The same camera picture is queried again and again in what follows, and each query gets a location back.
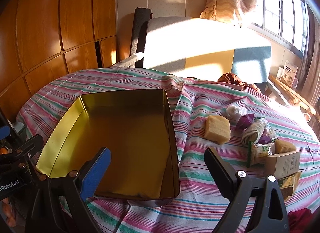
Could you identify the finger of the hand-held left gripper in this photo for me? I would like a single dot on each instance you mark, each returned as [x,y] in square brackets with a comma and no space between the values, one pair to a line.
[3,131]
[27,146]

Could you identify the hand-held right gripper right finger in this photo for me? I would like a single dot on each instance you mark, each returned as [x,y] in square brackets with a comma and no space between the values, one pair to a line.
[220,173]

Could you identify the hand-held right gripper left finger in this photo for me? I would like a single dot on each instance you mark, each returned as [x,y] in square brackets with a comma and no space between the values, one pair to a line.
[96,173]

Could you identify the yellow sponge block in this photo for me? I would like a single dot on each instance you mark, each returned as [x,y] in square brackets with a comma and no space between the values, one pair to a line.
[217,129]

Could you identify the gold tin box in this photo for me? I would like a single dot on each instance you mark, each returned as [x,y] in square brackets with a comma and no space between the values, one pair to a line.
[125,135]

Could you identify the white sponge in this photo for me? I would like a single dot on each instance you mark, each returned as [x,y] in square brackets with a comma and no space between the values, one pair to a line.
[251,135]

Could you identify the purple snack packet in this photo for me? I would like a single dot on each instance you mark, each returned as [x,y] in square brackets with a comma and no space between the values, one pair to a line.
[243,122]

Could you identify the beige cardboard box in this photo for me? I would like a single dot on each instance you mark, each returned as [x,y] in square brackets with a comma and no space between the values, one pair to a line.
[282,164]

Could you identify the small green box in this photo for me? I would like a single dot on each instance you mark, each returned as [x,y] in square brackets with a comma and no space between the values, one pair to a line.
[287,181]

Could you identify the orange fruit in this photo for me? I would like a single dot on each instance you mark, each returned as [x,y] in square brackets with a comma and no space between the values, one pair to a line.
[3,150]

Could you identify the green snack packet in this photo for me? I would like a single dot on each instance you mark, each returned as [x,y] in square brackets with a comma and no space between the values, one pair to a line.
[260,151]

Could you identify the white wrapped ball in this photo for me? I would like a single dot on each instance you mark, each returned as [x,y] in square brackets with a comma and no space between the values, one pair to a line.
[235,111]

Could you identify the small yellow sponge piece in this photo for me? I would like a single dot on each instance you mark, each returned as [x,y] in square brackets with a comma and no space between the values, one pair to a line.
[285,146]

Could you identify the striped cloth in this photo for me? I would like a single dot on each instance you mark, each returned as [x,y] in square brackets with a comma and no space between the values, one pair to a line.
[195,102]

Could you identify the red cloth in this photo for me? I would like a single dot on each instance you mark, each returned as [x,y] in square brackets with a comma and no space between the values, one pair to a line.
[300,220]

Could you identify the brown cloth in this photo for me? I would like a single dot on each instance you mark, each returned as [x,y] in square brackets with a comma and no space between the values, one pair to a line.
[232,79]

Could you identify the white cup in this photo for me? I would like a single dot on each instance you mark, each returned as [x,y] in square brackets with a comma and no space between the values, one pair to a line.
[307,117]

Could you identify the wooden rack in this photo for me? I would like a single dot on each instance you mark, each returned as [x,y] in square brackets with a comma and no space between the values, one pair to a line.
[295,97]

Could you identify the wooden wardrobe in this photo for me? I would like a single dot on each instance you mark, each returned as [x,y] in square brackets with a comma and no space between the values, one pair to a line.
[50,22]

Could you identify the white carton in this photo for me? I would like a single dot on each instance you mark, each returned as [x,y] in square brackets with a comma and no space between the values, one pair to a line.
[288,74]

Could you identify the grey curtain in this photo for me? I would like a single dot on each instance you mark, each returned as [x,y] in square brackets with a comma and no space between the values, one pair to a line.
[311,60]

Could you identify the window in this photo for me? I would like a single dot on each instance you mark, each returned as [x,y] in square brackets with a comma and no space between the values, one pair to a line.
[282,5]

